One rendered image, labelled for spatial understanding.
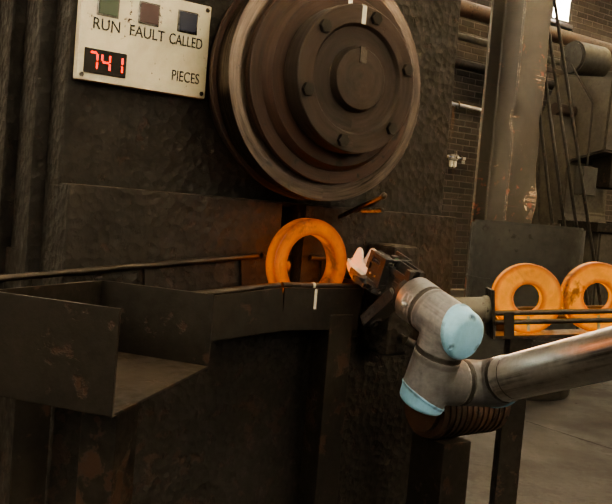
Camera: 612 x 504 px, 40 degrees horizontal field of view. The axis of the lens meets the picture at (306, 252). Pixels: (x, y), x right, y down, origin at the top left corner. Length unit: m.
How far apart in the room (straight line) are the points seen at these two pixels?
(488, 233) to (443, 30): 2.35
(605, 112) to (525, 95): 3.58
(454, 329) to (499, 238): 2.82
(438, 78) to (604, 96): 7.49
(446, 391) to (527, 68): 4.56
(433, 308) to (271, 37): 0.58
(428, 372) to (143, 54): 0.79
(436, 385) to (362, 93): 0.56
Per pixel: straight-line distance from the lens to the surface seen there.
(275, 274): 1.64
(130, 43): 1.63
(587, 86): 9.72
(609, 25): 12.85
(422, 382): 1.57
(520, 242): 4.28
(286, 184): 1.62
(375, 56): 1.64
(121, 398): 1.15
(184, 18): 1.68
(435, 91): 2.08
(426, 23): 2.08
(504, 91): 6.16
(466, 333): 1.53
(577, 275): 1.94
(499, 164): 6.09
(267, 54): 1.58
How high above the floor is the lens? 0.86
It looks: 3 degrees down
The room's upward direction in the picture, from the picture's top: 5 degrees clockwise
